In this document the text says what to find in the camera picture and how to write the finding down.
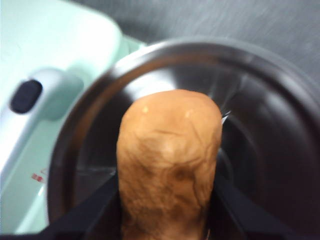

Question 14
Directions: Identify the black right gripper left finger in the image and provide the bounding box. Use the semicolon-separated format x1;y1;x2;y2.
4;172;124;240

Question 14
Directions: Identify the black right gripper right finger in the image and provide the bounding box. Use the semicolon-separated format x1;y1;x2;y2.
206;174;301;240

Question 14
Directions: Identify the brown potato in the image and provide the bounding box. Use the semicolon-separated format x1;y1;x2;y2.
116;89;224;240

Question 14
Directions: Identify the mint green hinged griddle cover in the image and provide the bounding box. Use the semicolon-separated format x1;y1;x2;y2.
0;0;148;237

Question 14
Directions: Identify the mint green pot with handle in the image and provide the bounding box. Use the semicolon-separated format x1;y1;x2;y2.
46;37;320;240

